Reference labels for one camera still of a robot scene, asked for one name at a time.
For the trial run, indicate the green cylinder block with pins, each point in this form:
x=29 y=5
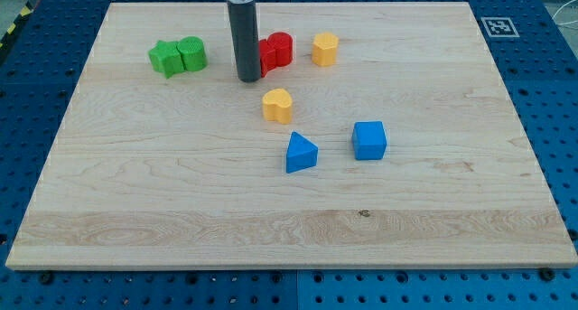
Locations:
x=193 y=53

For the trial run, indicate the red cylinder block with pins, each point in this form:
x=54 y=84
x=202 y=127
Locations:
x=282 y=43

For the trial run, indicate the yellow black hazard tape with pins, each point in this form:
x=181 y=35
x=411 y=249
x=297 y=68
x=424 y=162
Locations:
x=16 y=27

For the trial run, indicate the blue cube block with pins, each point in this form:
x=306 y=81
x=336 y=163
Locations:
x=369 y=140

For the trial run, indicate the blue triangle block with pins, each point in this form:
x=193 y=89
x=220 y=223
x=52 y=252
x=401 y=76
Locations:
x=301 y=153

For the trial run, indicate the green star block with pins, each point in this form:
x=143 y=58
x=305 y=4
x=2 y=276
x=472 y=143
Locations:
x=166 y=58

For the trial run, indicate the yellow hexagon block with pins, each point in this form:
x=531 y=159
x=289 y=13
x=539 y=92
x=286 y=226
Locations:
x=324 y=49

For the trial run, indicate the yellow heart block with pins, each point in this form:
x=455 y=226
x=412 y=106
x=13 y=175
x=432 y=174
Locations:
x=277 y=105

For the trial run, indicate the white fiducial marker tag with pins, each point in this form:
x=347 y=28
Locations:
x=499 y=27

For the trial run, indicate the light wooden board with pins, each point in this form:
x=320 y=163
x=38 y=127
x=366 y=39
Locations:
x=149 y=173

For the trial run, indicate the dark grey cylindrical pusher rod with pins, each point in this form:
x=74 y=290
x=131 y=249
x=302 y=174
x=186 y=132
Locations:
x=244 y=33

